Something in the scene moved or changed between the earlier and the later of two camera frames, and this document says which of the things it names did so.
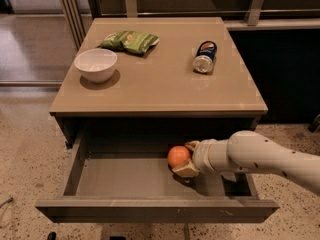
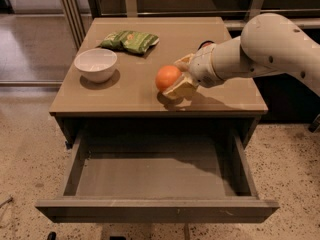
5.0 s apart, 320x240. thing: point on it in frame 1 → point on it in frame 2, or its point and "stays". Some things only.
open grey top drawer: (122, 175) stays
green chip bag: (129, 41) stays
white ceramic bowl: (96, 65) stays
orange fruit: (177, 156) → (166, 75)
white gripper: (201, 155) → (204, 66)
